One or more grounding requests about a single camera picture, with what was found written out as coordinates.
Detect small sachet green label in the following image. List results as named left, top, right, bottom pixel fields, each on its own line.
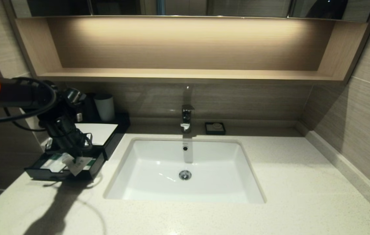
left=61, top=153, right=93, bottom=177

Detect grey plastic cup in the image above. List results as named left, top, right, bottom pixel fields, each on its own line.
left=93, top=94, right=115, bottom=122

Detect black amenity tray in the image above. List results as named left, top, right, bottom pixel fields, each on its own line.
left=25, top=149, right=106, bottom=181

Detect white rectangular board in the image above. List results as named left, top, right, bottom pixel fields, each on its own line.
left=75, top=123, right=119, bottom=146

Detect black amenity tray box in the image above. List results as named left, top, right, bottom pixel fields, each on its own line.
left=46, top=113, right=131, bottom=161

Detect flat packet green label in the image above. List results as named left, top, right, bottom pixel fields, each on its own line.
left=84, top=157, right=98, bottom=171

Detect slim packet green label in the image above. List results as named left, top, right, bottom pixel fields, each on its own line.
left=41, top=154, right=58, bottom=170

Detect black plastic cup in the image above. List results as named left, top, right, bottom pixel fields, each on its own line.
left=82, top=93, right=100, bottom=121

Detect white ceramic sink basin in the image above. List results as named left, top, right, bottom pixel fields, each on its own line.
left=104, top=138, right=266, bottom=204

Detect chrome faucet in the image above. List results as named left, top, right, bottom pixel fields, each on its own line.
left=180, top=104, right=195, bottom=134

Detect black soap dish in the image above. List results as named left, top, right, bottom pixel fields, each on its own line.
left=204, top=122, right=226, bottom=135

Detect mirror cabinet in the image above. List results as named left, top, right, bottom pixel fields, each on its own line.
left=10, top=0, right=370, bottom=23

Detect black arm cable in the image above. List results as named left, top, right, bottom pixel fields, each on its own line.
left=0, top=77, right=94, bottom=154

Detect wooden wall shelf niche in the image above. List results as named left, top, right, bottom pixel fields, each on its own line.
left=4, top=15, right=370, bottom=86

